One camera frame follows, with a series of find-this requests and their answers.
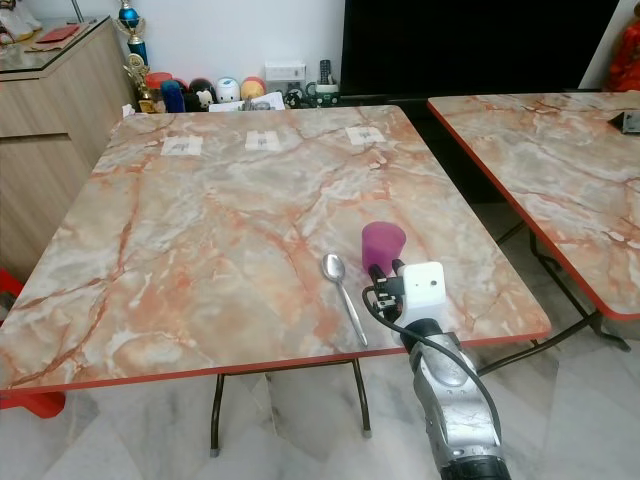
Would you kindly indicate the white wall socket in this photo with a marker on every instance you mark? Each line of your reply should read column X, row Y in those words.
column 285, row 72

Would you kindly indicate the red hanging decoration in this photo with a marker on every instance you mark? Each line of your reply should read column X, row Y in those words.
column 625, row 60

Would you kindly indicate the silver metal spoon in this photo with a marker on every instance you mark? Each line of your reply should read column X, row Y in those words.
column 333, row 267

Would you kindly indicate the white paper sheet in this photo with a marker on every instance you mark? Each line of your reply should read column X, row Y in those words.
column 250, row 103

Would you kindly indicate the red flat packet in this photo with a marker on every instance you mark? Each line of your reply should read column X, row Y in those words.
column 58, row 33

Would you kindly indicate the purple plastic cup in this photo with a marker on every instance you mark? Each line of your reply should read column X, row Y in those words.
column 383, row 243

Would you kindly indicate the light wooden cabinet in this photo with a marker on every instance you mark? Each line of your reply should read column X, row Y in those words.
column 60, row 140

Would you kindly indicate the green white toy holder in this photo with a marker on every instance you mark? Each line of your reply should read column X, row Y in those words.
column 323, row 95

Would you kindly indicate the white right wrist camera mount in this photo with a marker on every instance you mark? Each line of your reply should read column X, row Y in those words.
column 425, row 288

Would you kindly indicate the pale ornament figurine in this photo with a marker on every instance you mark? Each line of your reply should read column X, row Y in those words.
column 20, row 22

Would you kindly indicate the blue toy figure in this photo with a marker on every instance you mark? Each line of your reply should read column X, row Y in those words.
column 172, row 97

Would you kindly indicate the black remote control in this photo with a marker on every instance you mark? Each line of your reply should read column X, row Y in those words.
column 325, row 71

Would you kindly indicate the black toy figure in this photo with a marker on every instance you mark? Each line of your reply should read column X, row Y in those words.
column 201, row 94

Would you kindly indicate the tall blue gold trophy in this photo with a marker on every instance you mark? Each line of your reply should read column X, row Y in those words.
column 131, row 22

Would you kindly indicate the white paper tag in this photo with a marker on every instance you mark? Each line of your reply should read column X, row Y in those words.
column 364, row 136
column 263, row 141
column 182, row 145

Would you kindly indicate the black television screen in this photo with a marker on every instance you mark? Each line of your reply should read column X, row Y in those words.
column 470, row 45

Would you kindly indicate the small gold trophy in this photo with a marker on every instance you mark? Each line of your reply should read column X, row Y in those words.
column 139, row 82

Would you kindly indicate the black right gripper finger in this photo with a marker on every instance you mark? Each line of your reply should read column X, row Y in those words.
column 396, row 267
column 377, row 273

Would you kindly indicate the orange toy figure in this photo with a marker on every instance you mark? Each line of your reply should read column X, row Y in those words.
column 253, row 88

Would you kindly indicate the marble pattern folding table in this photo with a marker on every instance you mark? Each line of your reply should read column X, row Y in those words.
column 550, row 170
column 220, row 250

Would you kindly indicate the white toy figure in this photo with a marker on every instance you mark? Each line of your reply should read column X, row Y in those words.
column 227, row 90

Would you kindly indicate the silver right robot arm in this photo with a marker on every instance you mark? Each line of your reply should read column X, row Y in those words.
column 455, row 400

